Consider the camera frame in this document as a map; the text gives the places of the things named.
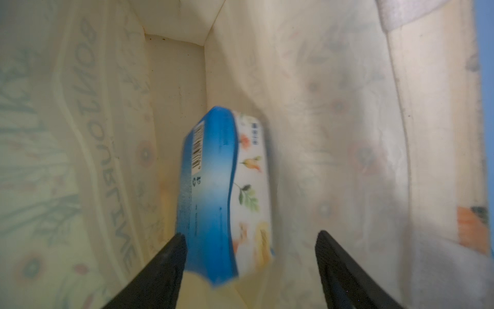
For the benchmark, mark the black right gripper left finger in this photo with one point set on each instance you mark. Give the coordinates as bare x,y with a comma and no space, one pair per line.
158,284

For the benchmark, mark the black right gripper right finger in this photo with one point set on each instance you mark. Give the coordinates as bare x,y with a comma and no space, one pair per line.
344,282

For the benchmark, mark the blue floral tissue pack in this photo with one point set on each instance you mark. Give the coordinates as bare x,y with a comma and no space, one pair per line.
224,204

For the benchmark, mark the cream canvas tote bag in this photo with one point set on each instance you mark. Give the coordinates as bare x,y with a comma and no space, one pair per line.
375,127

